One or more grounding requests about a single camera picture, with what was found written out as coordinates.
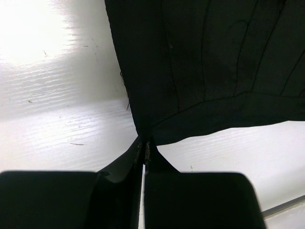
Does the black skirt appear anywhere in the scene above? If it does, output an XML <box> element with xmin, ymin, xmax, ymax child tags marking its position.
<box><xmin>105</xmin><ymin>0</ymin><xmax>305</xmax><ymax>145</ymax></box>

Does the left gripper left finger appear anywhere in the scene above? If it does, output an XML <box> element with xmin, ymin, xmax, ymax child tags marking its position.
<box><xmin>0</xmin><ymin>140</ymin><xmax>143</xmax><ymax>229</ymax></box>

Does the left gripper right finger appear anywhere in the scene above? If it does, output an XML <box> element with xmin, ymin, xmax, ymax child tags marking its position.
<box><xmin>144</xmin><ymin>138</ymin><xmax>266</xmax><ymax>229</ymax></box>

